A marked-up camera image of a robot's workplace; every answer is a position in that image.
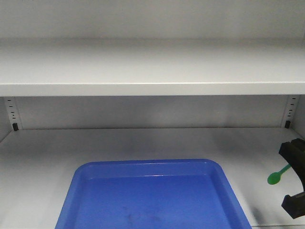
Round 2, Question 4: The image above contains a blue plastic tray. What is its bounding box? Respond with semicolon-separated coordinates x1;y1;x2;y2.
56;159;250;229

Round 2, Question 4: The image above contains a right slotted shelf rail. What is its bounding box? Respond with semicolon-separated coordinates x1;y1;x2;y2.
282;95;300;128

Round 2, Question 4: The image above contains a left black shelf clip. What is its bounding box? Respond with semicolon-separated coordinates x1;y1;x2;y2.
12;123;19;131

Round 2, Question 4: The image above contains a grey cabinet upper shelf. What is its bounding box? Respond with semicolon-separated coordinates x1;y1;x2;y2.
0;39;305;97

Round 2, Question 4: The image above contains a slotted shelf rail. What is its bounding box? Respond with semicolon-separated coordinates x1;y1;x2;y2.
282;95;300;128
4;97;22;130

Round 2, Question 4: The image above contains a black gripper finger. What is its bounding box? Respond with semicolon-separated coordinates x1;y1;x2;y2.
279;138;305;186
281;192;305;219

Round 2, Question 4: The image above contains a right black shelf clip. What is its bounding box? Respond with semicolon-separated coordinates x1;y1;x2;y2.
285;121;291;128

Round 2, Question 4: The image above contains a black shelf clip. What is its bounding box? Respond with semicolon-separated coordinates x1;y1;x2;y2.
12;123;19;131
285;121;291;128

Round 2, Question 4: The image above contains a left slotted shelf rail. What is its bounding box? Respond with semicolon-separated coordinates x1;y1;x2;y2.
4;97;22;130

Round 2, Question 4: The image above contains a green plastic spoon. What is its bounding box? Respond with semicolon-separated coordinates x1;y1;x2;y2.
267;164;291;185

